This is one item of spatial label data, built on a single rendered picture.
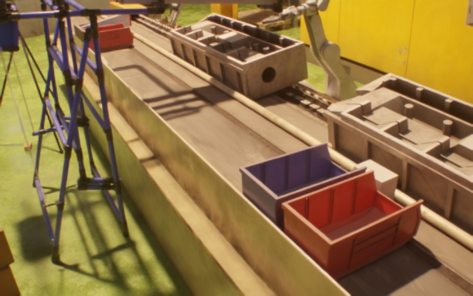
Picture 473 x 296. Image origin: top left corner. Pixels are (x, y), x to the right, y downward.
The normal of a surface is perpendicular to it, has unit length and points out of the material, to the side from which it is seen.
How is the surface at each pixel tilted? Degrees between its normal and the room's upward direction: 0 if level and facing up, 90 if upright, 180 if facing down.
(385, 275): 0
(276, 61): 90
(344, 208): 88
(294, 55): 90
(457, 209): 100
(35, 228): 0
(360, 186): 88
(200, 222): 0
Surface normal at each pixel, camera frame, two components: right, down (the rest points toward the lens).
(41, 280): -0.01, -0.89
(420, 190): -0.86, 0.38
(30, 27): 0.49, 0.39
